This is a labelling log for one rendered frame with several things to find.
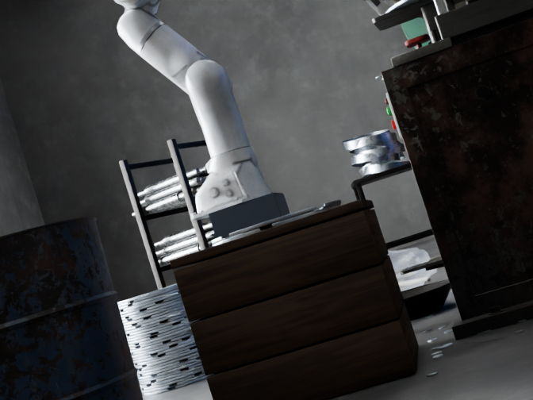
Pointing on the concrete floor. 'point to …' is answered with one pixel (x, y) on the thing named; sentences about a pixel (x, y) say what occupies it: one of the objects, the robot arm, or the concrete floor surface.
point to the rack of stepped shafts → (162, 192)
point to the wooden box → (299, 309)
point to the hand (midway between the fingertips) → (379, 5)
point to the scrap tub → (61, 317)
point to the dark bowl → (426, 298)
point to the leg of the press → (474, 166)
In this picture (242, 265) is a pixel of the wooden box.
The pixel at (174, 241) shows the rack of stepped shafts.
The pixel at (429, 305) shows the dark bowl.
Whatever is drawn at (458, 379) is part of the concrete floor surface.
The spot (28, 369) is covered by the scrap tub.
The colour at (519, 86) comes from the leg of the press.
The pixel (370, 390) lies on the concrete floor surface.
